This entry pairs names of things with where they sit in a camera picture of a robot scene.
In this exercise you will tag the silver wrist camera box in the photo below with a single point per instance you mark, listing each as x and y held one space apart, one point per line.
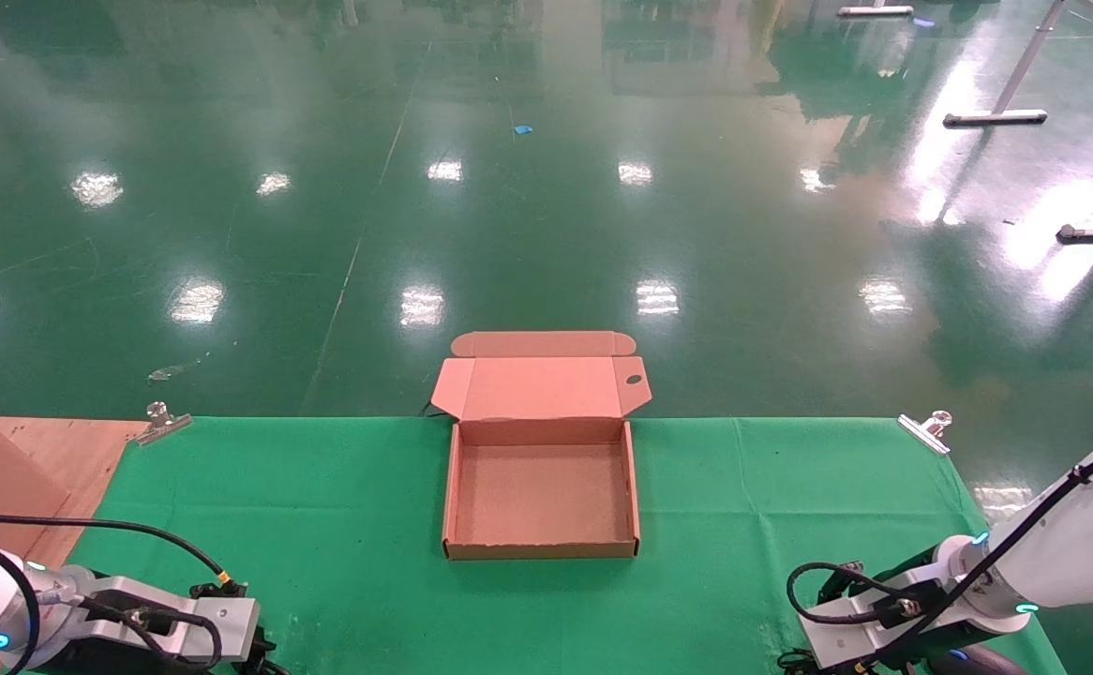
181 614
846 639

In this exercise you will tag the green table cloth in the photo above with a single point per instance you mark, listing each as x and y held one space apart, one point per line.
368 581

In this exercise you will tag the open brown cardboard box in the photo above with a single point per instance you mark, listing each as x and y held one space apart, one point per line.
537 497

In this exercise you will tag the silver metal spring clip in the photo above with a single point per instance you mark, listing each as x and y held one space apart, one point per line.
926 433
160 427

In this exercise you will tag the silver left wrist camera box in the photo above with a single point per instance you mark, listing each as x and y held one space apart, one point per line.
181 614

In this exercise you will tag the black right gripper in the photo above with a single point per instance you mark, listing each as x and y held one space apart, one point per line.
978 664

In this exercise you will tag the white table foot bar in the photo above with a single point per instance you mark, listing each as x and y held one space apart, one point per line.
875 11

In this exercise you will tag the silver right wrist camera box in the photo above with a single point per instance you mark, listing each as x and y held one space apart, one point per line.
846 639

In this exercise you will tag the white table leg frame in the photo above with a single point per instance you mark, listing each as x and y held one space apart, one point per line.
996 118

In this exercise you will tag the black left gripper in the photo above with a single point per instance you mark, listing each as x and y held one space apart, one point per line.
97 662

